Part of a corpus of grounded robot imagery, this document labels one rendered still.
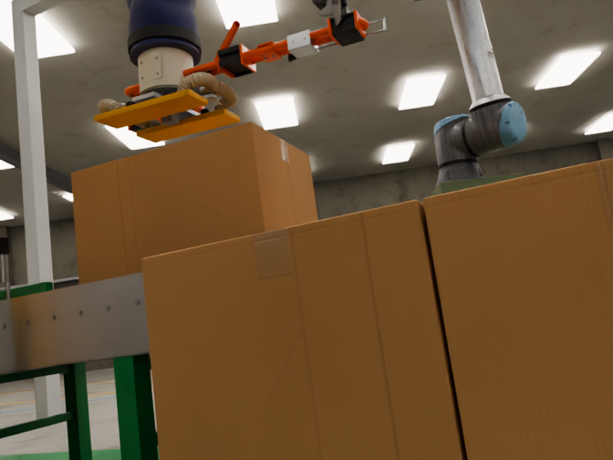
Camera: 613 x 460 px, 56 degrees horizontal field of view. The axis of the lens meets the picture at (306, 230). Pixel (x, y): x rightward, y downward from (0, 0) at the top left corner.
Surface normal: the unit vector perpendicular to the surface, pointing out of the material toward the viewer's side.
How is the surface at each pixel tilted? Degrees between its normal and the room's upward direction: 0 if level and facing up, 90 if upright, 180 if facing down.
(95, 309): 90
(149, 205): 90
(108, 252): 90
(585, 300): 90
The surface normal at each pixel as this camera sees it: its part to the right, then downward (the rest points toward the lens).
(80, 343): -0.41, -0.09
